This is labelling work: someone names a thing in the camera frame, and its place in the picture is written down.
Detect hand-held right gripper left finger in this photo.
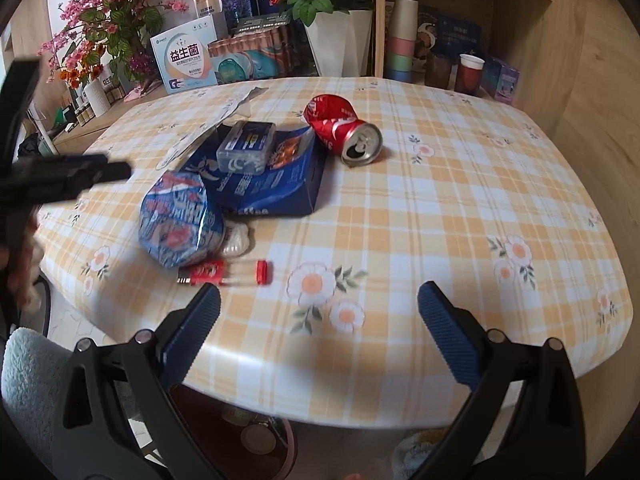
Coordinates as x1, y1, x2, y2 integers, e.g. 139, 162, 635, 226
52, 282, 222, 480

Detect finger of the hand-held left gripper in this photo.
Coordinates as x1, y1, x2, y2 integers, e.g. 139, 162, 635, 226
0, 153, 133, 207
0, 58, 44, 166

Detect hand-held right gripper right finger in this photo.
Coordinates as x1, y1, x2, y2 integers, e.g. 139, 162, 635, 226
417, 281, 586, 480

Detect red lip balm tube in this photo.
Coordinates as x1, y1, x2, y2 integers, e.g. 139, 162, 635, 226
177, 259, 273, 287

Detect blue foil wrapper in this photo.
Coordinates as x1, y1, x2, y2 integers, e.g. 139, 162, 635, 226
140, 170, 226, 268

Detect brown trash bin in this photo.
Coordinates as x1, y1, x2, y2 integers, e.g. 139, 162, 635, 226
167, 385, 298, 480

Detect white plastic package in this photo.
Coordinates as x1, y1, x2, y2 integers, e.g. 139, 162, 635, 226
155, 85, 271, 171

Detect clear plastic case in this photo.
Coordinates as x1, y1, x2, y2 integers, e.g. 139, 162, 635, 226
216, 120, 277, 175

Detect blue paper bag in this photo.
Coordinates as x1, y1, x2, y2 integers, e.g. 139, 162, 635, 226
182, 125, 328, 218

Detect crushed red can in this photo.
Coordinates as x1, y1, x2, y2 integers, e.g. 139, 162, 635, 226
305, 94, 383, 167

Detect person's left hand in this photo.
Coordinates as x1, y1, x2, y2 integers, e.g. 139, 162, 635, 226
0, 210, 45, 311

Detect wooden sideboard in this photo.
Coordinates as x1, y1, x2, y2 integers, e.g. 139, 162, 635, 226
50, 82, 171, 153

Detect orange artificial flowers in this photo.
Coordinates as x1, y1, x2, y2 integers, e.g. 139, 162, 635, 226
59, 40, 108, 91

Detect row of small bottles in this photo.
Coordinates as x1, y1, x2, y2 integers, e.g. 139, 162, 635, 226
60, 87, 126, 128

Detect white ribbed vase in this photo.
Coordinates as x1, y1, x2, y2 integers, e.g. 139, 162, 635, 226
82, 77, 111, 117

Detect pink cloth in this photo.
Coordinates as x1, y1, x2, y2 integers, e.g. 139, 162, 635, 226
124, 82, 166, 103

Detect grey fuzzy slipper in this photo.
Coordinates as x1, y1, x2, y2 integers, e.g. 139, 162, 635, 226
392, 427, 453, 480

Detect purple artificial flowers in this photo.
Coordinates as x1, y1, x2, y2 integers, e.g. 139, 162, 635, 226
127, 52, 158, 83

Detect plaid floral tablecloth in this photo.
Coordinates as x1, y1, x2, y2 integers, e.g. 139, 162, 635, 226
35, 76, 631, 428

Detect fuzzy fleece clothing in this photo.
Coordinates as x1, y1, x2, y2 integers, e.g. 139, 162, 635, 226
0, 327, 151, 480

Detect white blue carton box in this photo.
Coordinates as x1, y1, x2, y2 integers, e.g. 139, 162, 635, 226
150, 14, 219, 95

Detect silver metallic pouch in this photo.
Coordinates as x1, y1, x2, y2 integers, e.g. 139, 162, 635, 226
192, 0, 223, 21

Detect plastic-wrapped patterned pack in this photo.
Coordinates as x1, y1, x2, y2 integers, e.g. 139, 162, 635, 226
207, 25, 313, 81

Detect dark blue patterned box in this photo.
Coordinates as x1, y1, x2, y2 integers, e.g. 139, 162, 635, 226
217, 0, 258, 31

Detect black box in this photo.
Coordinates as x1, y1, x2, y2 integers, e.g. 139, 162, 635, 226
235, 14, 291, 36

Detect purple box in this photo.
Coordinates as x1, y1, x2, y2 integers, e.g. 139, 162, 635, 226
480, 52, 521, 103

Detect red cup with white rim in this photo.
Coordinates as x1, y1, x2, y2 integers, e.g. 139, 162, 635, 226
455, 53, 486, 93

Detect brown cup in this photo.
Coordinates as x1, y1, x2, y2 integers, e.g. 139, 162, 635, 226
425, 52, 456, 90

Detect white angular plant pot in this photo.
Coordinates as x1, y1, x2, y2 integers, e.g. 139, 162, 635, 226
304, 9, 375, 78

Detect stack of pastel cups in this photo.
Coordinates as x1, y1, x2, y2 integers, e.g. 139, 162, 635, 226
382, 0, 418, 83

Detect dark blue book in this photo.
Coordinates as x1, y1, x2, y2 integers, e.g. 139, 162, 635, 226
417, 5, 483, 58

